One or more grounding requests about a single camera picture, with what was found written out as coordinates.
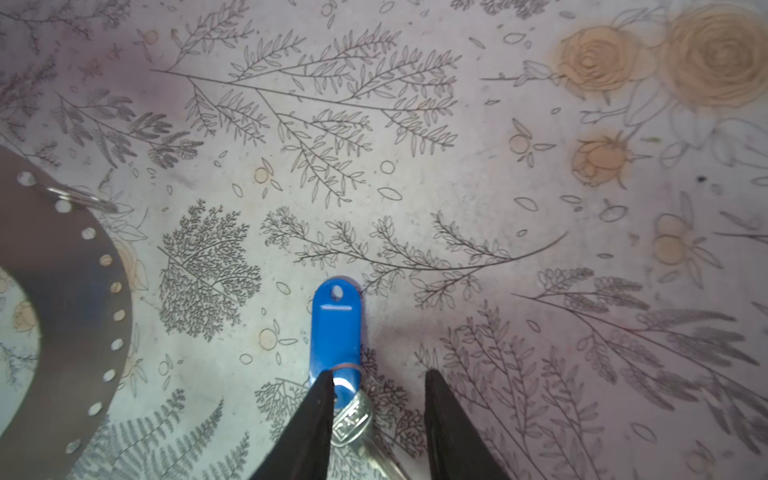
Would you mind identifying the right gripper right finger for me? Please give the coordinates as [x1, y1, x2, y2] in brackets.
[424, 369, 509, 480]

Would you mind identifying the key with blue tag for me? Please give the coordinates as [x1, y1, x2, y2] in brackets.
[309, 277, 408, 479]

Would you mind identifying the grey perforated metal ring disc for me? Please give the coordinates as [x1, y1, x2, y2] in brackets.
[1, 148, 133, 479]

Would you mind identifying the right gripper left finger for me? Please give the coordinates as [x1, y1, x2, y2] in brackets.
[250, 370, 335, 480]

